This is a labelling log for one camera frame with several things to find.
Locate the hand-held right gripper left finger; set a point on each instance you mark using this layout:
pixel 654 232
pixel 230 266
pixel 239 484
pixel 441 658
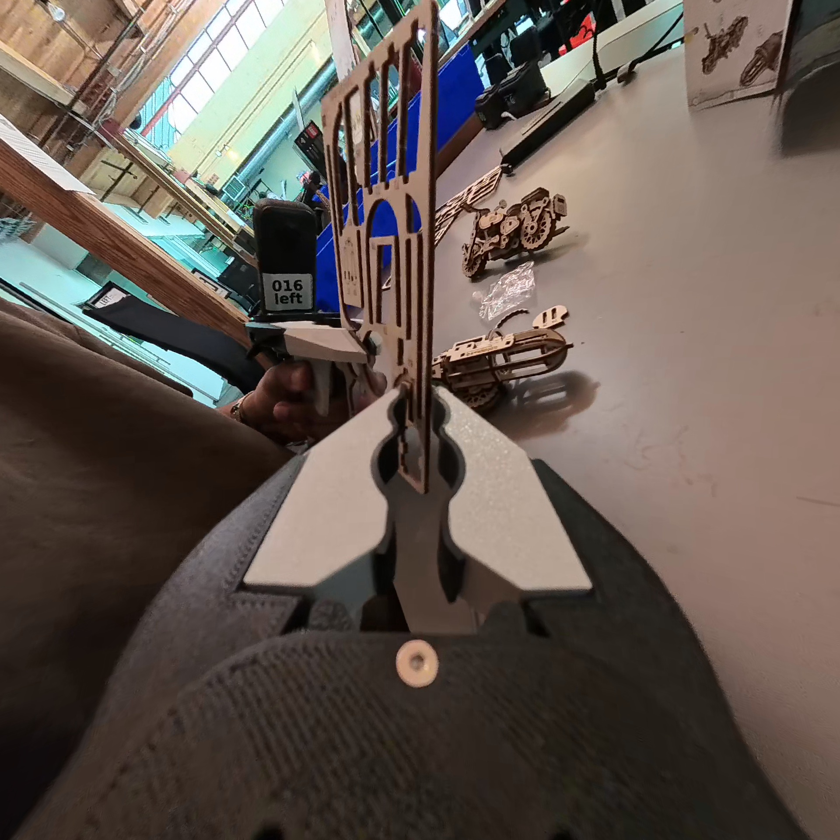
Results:
pixel 321 518

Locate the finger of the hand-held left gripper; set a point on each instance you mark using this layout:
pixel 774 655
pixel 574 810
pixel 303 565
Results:
pixel 375 344
pixel 321 346

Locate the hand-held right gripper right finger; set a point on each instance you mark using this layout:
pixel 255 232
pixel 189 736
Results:
pixel 512 518

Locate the wooden parts sheet with slots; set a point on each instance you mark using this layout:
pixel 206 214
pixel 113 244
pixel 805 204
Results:
pixel 425 262

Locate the grey desk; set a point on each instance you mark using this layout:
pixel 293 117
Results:
pixel 689 394

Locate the person's left hand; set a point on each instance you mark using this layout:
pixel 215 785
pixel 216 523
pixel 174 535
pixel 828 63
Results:
pixel 289 400

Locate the black printed box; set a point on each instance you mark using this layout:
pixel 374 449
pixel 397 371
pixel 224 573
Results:
pixel 310 149

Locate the blue storage bin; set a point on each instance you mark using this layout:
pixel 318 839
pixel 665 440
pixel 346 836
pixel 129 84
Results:
pixel 459 98
pixel 384 167

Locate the wooden sidecar model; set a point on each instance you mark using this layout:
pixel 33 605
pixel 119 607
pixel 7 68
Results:
pixel 499 367

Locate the wooden toothed arc piece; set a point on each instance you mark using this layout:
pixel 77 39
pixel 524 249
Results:
pixel 505 315

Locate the crumpled clear plastic bag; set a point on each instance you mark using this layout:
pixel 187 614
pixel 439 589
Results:
pixel 505 292

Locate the wooden beam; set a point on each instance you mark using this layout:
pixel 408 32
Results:
pixel 131 243

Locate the wooden slotted round piece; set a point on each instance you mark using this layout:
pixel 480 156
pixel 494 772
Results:
pixel 550 317

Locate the wooden motorcycle model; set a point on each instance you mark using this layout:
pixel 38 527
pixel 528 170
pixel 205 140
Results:
pixel 512 229

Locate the white standing poster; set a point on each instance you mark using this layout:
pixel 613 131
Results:
pixel 341 33

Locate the white paper notice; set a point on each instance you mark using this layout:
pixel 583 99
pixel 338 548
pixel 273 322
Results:
pixel 39 154

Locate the black equipment box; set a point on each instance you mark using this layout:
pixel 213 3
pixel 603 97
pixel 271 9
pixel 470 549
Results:
pixel 512 95

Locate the white table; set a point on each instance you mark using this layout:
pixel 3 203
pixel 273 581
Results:
pixel 623 39

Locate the white printed model box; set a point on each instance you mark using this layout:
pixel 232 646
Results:
pixel 735 46

